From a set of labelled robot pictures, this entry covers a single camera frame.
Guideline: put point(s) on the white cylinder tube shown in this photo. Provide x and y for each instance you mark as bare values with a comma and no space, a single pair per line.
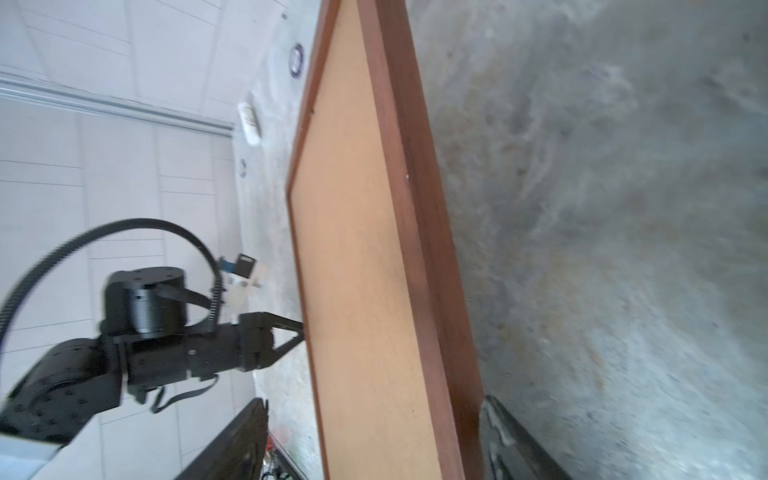
249,123

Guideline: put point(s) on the brown wooden picture frame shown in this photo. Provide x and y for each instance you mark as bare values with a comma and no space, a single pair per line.
443,331

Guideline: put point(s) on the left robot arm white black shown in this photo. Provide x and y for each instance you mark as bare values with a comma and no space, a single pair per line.
59,396

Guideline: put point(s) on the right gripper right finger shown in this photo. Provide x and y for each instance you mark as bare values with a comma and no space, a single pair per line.
510,451

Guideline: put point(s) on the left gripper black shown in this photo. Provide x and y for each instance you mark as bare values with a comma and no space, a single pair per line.
156,332

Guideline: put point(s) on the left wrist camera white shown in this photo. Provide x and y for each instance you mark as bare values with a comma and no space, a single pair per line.
240,276

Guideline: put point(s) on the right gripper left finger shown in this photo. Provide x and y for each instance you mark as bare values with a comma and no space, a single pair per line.
238,451

